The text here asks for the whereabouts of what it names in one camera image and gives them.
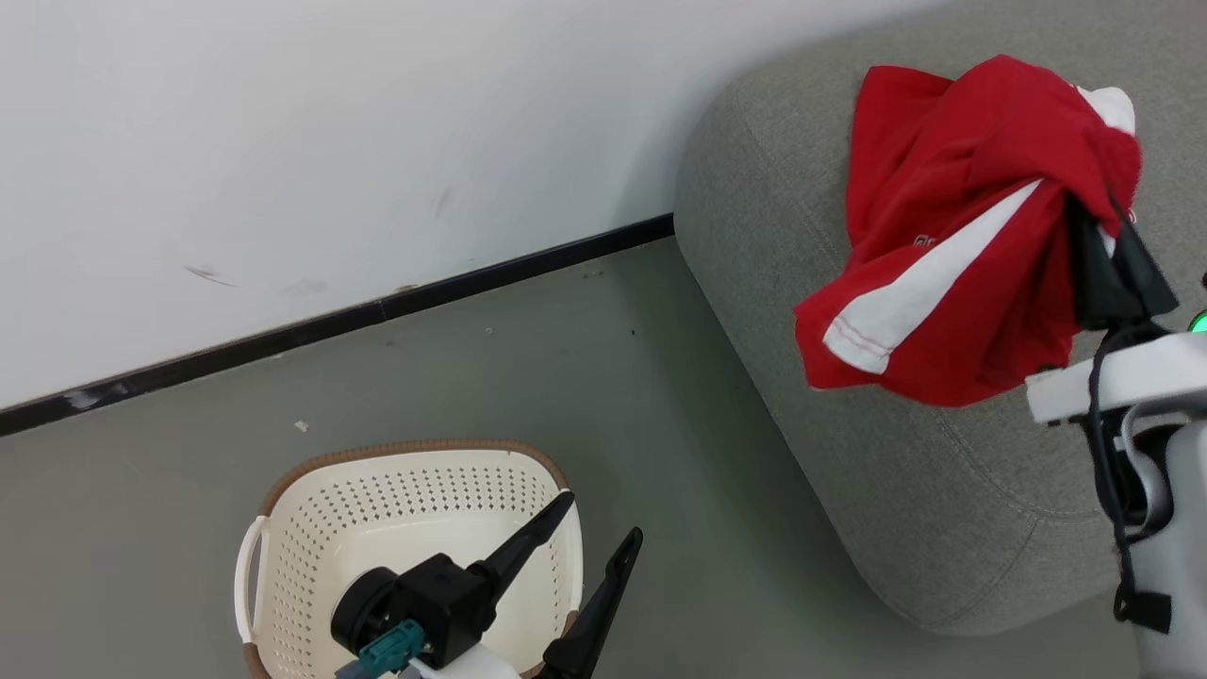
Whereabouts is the grey fabric sofa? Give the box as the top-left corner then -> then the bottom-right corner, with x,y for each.
673,0 -> 1207,637

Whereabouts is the teal left cable connector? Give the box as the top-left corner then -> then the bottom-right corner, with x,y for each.
356,619 -> 425,678

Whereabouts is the black baseboard strip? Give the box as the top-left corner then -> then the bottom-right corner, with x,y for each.
0,213 -> 676,438

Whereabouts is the cream perforated laundry basket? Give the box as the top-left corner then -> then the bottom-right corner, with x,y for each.
233,438 -> 587,679

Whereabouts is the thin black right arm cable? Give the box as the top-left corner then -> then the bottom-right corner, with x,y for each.
1084,323 -> 1174,636

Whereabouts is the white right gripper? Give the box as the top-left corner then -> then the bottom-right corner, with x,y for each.
1025,192 -> 1207,426

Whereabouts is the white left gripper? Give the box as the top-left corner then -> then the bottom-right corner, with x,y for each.
405,489 -> 645,679

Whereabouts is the red garment wide white stripe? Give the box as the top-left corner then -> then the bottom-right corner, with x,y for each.
793,54 -> 1144,409

